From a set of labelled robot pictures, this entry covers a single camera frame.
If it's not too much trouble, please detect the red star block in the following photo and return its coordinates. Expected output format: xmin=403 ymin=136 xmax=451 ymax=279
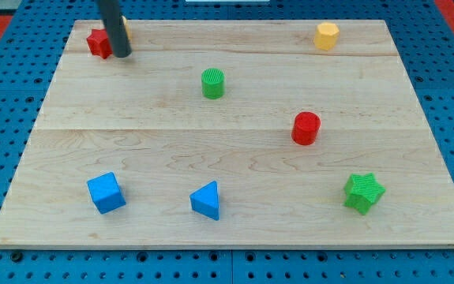
xmin=86 ymin=28 xmax=112 ymax=59

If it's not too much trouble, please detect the yellow block behind rod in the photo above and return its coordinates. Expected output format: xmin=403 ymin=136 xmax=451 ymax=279
xmin=122 ymin=15 xmax=132 ymax=41

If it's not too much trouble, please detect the blue cube block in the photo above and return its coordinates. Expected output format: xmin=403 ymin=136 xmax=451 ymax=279
xmin=87 ymin=172 xmax=126 ymax=214

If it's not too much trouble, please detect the green star block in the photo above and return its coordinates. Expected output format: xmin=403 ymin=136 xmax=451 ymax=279
xmin=343 ymin=173 xmax=386 ymax=215

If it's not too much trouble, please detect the green cylinder block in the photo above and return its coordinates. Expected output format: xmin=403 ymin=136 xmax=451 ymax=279
xmin=201 ymin=68 xmax=224 ymax=99

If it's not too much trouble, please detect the red cylinder block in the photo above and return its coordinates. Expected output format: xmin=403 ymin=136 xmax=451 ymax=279
xmin=291 ymin=111 xmax=321 ymax=146

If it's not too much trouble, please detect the yellow hexagon block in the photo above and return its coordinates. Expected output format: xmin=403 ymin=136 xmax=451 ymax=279
xmin=313 ymin=22 xmax=340 ymax=50

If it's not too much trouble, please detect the light wooden board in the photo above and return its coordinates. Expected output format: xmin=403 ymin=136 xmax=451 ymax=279
xmin=0 ymin=20 xmax=454 ymax=250

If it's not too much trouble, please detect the blue triangle block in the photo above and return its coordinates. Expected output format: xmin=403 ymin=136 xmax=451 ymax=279
xmin=189 ymin=181 xmax=219 ymax=221

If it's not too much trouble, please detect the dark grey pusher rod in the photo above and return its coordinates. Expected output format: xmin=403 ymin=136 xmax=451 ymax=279
xmin=96 ymin=0 xmax=132 ymax=58

